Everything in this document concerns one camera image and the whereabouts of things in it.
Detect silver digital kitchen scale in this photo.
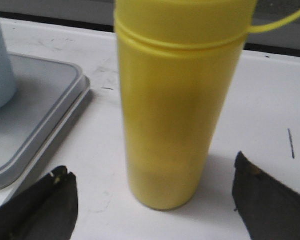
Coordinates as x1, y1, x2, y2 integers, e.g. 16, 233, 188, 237
0, 53, 90, 190

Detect yellow squeeze bottle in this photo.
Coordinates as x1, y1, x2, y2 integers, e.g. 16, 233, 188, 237
114, 0, 300, 211

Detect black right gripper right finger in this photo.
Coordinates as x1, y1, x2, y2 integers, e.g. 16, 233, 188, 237
233, 152, 300, 240

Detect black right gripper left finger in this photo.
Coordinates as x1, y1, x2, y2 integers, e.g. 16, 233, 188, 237
0, 166, 78, 240

